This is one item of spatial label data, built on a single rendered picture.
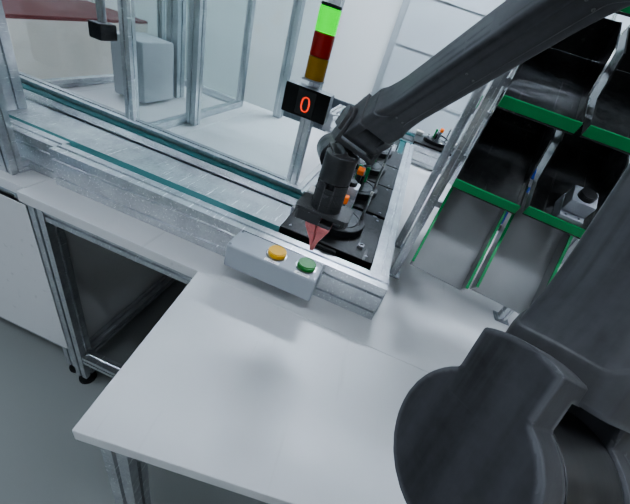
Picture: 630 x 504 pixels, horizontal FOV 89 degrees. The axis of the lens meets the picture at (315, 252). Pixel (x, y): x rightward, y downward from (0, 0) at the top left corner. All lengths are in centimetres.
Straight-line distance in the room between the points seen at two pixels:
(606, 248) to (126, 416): 58
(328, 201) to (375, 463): 44
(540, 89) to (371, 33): 360
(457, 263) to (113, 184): 85
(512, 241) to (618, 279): 70
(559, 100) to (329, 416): 71
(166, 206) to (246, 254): 26
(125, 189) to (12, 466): 102
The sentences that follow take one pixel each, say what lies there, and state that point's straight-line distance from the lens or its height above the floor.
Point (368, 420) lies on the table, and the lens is 65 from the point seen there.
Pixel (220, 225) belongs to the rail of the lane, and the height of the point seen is 95.
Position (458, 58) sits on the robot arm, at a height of 140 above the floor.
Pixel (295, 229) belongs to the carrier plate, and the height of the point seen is 97.
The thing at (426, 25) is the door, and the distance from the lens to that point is 428.
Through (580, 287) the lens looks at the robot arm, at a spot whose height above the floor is 132.
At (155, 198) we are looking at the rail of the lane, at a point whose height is 94.
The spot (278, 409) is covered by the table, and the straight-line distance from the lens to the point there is 61.
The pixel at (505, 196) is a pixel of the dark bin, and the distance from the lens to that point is 77.
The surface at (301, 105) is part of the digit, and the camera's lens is 91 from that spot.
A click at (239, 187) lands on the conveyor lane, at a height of 92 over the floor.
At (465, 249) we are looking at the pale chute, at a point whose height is 106.
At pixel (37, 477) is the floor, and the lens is 155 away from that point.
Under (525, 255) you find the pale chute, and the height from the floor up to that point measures 108.
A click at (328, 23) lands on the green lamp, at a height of 138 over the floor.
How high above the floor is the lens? 140
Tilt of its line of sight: 35 degrees down
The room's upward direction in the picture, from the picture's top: 19 degrees clockwise
